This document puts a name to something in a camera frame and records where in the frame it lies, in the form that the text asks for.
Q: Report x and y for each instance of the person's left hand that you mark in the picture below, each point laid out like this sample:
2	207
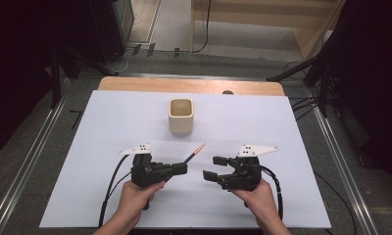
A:
135	199

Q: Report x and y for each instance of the black cabinet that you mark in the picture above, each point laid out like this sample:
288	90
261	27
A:
112	26

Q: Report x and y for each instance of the wooden table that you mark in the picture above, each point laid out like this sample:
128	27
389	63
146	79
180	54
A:
171	85

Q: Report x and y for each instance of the black pen with gold tip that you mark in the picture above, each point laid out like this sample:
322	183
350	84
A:
194	152

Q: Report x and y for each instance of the metal floor rail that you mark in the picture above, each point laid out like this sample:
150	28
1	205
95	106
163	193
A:
27	156
344	163

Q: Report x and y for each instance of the black metal stand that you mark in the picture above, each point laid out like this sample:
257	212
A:
57	75
321	81

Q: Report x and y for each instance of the dark round table grommet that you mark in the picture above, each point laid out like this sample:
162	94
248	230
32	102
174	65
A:
227	92

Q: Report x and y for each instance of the wooden platform frame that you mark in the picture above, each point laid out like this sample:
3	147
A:
315	36

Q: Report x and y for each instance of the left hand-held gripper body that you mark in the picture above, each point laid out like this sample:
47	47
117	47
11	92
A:
148	173

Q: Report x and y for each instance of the person's right hand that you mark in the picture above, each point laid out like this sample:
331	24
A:
261	200

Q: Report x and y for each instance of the cream square pen holder cup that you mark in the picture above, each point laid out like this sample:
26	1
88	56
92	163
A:
181	122

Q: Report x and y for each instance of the white table sheet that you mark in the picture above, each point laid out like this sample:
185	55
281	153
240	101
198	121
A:
102	130

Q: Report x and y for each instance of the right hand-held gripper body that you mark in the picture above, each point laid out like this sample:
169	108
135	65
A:
244	174

